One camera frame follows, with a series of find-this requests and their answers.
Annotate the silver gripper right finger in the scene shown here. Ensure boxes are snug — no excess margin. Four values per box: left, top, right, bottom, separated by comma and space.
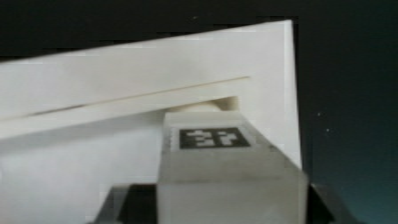
306, 184, 365, 224

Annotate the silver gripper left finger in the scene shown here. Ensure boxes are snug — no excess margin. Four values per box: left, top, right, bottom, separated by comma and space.
94, 184, 158, 224

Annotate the white square table top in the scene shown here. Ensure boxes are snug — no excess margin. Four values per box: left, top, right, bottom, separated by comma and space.
0, 21, 301, 224

